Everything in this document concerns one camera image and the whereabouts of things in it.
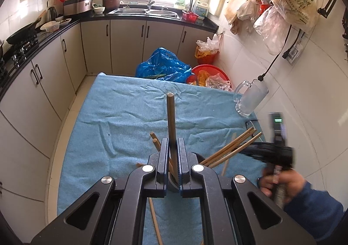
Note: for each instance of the red plastic basin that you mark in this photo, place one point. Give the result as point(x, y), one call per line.
point(209, 67)

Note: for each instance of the sink faucet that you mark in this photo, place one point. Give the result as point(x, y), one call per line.
point(150, 0)

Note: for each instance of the blue tablecloth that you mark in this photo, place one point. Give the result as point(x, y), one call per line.
point(122, 114)

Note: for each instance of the electric kettle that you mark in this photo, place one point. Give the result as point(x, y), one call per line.
point(52, 13)

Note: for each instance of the bundle of wooden chopsticks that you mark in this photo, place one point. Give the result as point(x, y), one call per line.
point(248, 135)

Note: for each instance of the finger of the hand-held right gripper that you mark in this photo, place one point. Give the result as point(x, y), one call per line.
point(261, 148)
point(258, 156)

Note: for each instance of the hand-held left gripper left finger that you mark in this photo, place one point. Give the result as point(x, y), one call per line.
point(165, 163)

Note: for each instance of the black wok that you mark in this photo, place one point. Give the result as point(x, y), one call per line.
point(23, 34)

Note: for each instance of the steel sink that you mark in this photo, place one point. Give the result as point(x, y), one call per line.
point(141, 13)

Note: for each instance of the crumpled clear plastic bag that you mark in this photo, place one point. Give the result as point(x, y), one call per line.
point(217, 82)

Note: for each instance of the white bowl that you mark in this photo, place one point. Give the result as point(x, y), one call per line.
point(99, 10)

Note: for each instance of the white wall socket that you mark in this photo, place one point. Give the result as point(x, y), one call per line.
point(296, 53)

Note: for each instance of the gas stove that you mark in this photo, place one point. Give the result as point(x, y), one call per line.
point(19, 52)

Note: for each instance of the person's right forearm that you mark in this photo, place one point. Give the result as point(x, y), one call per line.
point(315, 212)

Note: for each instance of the beige plastic bag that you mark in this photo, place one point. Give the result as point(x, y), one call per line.
point(239, 6)

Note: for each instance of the glass mug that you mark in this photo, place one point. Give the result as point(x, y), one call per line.
point(252, 98)

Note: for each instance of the orange wastebasket with bags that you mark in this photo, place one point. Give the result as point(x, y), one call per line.
point(206, 57)

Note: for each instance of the black kitchen countertop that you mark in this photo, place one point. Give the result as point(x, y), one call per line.
point(195, 23)

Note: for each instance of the person's right hand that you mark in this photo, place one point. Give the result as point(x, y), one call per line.
point(292, 182)

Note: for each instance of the black eyeglasses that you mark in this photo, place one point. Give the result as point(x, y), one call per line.
point(248, 123)

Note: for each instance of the white plate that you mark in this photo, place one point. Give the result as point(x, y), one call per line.
point(50, 27)

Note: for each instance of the white detergent jug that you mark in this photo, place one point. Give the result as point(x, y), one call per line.
point(202, 10)

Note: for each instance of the brown cooking pot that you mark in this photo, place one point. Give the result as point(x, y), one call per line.
point(111, 3)

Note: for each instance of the silver rice cooker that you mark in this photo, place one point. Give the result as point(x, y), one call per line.
point(77, 6)

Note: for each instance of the blue plastic bag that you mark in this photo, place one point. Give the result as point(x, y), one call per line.
point(163, 63)

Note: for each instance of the lower kitchen cabinets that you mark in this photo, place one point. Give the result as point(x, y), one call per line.
point(122, 41)

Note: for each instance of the green and white package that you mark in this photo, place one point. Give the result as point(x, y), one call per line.
point(179, 4)

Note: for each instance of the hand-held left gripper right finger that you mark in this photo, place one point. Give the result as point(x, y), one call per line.
point(181, 163)

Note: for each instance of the small red basket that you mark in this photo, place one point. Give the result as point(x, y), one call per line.
point(189, 16)

